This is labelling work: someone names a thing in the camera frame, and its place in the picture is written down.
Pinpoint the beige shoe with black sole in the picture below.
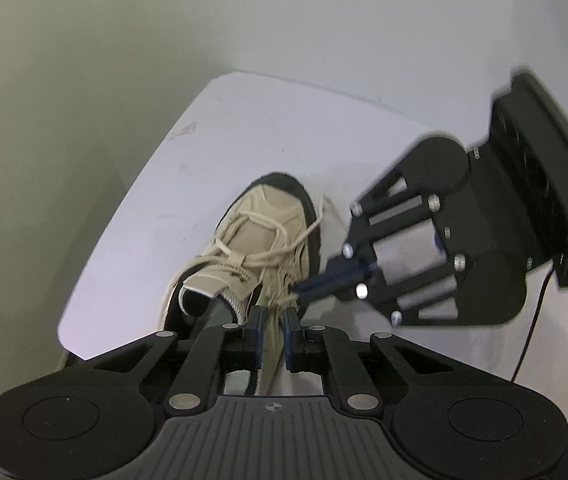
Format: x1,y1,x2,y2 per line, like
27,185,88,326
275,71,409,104
156,172,325,401

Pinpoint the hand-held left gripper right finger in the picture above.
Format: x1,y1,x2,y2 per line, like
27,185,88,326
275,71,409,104
284,307,470,416

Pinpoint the black cable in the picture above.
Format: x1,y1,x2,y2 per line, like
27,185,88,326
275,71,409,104
511,264,556,383

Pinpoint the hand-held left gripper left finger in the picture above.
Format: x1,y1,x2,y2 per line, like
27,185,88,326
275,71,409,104
78,305,268,416

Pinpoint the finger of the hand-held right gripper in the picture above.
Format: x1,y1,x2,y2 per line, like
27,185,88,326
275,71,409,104
326,150,440,281
291,255,465,329

